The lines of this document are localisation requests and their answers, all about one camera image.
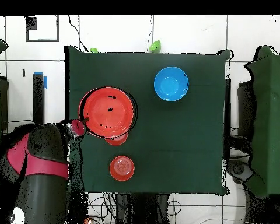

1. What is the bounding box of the large orange bowl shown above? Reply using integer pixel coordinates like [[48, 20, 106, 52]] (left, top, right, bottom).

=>
[[78, 86, 137, 139]]

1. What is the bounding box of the orange bowl with ringed bottom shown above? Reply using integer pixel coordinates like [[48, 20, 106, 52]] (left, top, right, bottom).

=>
[[104, 132, 129, 146]]

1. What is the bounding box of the large blue bowl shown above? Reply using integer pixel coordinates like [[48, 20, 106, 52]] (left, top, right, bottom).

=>
[[153, 66, 190, 102]]

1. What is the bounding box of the black metal stand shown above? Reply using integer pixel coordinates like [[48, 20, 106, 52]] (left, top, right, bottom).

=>
[[1, 73, 46, 125]]

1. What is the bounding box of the blue tape strip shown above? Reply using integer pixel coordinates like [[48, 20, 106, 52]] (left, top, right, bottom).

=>
[[33, 71, 48, 89]]

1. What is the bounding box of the small plain orange bowl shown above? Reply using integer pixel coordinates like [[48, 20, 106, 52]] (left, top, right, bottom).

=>
[[108, 155, 135, 182]]

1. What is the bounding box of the green bowl on floor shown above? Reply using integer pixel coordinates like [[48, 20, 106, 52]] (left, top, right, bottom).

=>
[[148, 40, 162, 53]]

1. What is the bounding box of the grey chair base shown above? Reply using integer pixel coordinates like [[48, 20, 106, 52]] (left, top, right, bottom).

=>
[[226, 158, 255, 185]]

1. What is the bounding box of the tangle of black floor cables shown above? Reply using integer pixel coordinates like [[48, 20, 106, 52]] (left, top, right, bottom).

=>
[[87, 193, 117, 224]]

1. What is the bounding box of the dark square floor frame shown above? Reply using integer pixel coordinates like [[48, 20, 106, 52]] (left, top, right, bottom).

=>
[[25, 15, 60, 43]]

